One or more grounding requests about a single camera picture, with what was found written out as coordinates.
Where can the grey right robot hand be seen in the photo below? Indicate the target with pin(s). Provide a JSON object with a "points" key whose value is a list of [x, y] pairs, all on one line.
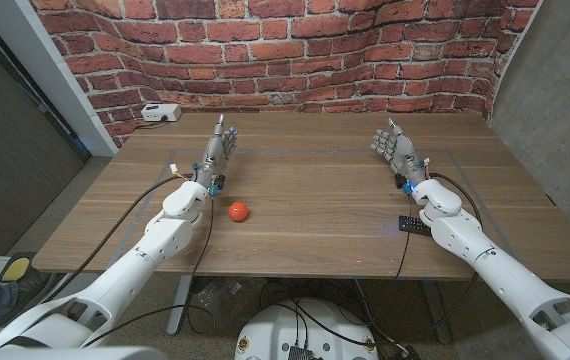
{"points": [[405, 152]]}

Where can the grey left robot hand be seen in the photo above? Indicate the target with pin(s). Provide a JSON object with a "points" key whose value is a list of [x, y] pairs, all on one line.
{"points": [[212, 160]]}

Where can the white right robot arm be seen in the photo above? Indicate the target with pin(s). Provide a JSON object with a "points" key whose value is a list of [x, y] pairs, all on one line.
{"points": [[495, 265]]}

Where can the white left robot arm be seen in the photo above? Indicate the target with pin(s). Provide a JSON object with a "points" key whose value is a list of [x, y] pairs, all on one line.
{"points": [[160, 240]]}

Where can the orange ball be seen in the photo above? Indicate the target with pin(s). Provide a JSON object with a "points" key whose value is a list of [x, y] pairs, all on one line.
{"points": [[238, 211]]}

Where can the black TV remote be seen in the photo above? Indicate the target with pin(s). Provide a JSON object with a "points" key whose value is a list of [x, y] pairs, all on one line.
{"points": [[412, 225]]}

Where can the white power box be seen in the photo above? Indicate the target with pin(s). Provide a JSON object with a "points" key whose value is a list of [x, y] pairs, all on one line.
{"points": [[160, 112]]}

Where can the printed brick backdrop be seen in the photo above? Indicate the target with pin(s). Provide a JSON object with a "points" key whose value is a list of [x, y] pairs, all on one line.
{"points": [[285, 55]]}

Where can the clear plastic bag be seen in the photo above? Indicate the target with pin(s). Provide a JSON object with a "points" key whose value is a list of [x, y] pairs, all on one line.
{"points": [[225, 300]]}

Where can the grey table leg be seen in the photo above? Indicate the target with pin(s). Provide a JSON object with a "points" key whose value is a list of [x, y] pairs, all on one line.
{"points": [[179, 305], [437, 310]]}

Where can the white pillar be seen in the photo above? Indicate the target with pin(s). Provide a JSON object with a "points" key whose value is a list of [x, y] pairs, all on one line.
{"points": [[55, 75]]}

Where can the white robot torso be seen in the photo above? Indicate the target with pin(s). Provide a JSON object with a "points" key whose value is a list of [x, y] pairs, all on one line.
{"points": [[275, 330]]}

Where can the black shoe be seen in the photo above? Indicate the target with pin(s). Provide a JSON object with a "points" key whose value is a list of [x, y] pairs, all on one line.
{"points": [[32, 290]]}

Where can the yellow foot pedal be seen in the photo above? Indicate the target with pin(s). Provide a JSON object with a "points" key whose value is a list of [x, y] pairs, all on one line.
{"points": [[15, 268]]}

